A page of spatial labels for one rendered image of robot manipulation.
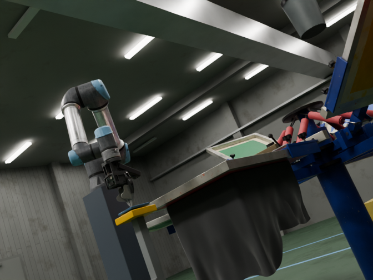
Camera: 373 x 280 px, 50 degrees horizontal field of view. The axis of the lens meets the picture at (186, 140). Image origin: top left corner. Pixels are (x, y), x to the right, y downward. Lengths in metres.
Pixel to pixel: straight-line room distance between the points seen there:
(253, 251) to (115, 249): 0.81
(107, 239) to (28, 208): 10.31
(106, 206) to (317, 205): 10.70
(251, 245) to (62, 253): 11.12
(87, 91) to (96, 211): 0.65
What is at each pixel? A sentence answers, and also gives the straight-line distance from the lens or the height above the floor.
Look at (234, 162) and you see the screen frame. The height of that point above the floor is 0.97.
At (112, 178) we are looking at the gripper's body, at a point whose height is 1.11.
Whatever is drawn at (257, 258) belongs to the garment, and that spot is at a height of 0.60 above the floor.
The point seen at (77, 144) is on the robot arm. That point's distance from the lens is 1.89.
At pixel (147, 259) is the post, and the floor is 0.75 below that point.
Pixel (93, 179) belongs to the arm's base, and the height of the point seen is 1.27.
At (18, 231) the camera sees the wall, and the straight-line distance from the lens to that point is 12.18.
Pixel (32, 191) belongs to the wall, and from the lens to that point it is 12.75.
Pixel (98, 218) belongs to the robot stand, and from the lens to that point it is 2.27.
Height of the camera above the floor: 0.74
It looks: 14 degrees up
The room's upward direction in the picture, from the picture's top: 22 degrees counter-clockwise
